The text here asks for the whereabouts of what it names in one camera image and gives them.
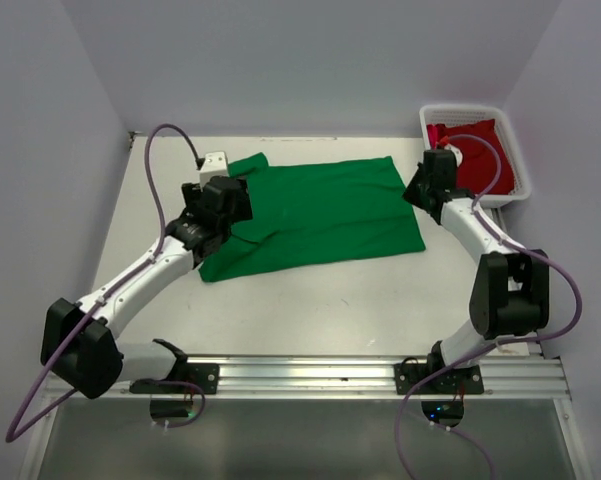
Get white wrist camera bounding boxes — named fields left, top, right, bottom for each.
left=199, top=151, right=228, bottom=188
left=443, top=143, right=464, bottom=166

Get aluminium mounting rail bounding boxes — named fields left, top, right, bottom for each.
left=47, top=354, right=571, bottom=401

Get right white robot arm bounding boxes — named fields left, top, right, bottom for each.
left=403, top=149, right=549, bottom=393

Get green t shirt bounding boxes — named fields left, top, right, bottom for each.
left=199, top=153, right=426, bottom=283

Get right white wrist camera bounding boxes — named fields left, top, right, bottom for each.
left=443, top=143, right=464, bottom=166

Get white plastic basket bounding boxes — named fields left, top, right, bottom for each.
left=419, top=104, right=532, bottom=209

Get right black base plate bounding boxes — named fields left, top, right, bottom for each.
left=393, top=358, right=485, bottom=395

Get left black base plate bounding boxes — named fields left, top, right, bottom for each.
left=130, top=362, right=220, bottom=395

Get red t shirt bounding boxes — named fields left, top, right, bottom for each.
left=426, top=119, right=515, bottom=195

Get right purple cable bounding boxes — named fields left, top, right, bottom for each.
left=394, top=133, right=584, bottom=480

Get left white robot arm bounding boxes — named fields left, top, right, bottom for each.
left=41, top=176, right=253, bottom=399

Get side aluminium rail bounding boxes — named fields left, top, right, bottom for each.
left=486, top=208, right=518, bottom=253

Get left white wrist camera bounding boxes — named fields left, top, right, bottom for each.
left=199, top=151, right=228, bottom=188

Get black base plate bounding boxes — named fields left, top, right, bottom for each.
left=393, top=358, right=485, bottom=395
left=130, top=362, right=220, bottom=395

